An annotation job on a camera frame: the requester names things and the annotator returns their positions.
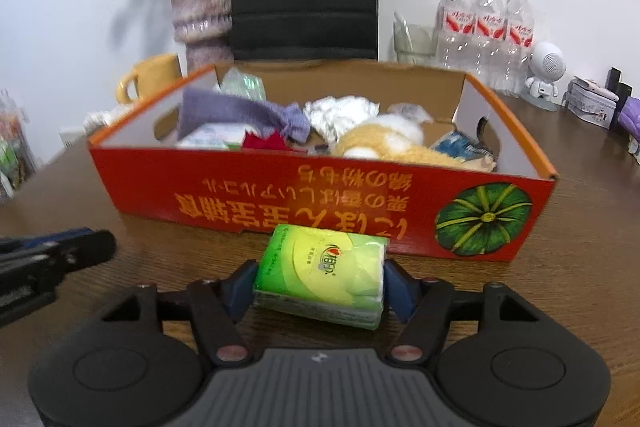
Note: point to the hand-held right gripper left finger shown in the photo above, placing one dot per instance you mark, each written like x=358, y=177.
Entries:
x=242, y=289

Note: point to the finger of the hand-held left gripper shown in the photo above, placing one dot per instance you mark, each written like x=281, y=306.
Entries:
x=92, y=248
x=60, y=238

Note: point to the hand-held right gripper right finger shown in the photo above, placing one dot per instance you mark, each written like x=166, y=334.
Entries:
x=399, y=292

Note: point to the green tissue pack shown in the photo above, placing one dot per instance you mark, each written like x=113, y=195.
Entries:
x=320, y=274

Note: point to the orange cardboard box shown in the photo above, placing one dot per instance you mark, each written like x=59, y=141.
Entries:
x=210, y=192

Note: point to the hanging snack packets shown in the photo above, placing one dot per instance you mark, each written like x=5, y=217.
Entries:
x=14, y=152

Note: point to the white plastic device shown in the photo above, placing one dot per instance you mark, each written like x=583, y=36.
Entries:
x=74, y=139

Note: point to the white crumpled tissue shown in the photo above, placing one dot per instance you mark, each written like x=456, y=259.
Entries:
x=107, y=117

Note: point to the red cloth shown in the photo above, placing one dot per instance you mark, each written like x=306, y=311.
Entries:
x=265, y=141

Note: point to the yellow white plush toy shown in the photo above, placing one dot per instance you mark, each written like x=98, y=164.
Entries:
x=380, y=142

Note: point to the green white packet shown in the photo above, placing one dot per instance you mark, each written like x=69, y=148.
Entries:
x=210, y=138

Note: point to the blue white packet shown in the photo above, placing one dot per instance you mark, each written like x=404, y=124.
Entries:
x=460, y=147

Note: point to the purple knitted cloth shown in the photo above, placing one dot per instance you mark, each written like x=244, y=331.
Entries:
x=235, y=109

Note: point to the yellow mug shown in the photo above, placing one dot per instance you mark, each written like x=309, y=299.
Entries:
x=155, y=77

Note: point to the greenish clear plastic bag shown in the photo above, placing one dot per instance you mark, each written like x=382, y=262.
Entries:
x=244, y=84

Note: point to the glass cup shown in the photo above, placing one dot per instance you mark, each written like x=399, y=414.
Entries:
x=417, y=44

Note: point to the purple white ceramic vase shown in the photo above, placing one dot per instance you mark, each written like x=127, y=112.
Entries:
x=200, y=12

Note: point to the white plastic spoon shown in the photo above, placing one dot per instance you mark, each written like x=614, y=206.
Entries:
x=402, y=29

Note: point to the clear water bottle red label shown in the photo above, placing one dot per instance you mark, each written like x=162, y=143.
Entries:
x=454, y=32
x=489, y=42
x=517, y=47

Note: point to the printed tin box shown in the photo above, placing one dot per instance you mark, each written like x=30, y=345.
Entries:
x=590, y=104

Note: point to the white robot figurine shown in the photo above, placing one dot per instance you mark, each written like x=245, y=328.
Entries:
x=545, y=67

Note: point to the purple tissue pack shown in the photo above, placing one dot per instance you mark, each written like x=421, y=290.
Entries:
x=631, y=124

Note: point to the black rectangular object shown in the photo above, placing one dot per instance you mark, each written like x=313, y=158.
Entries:
x=617, y=84

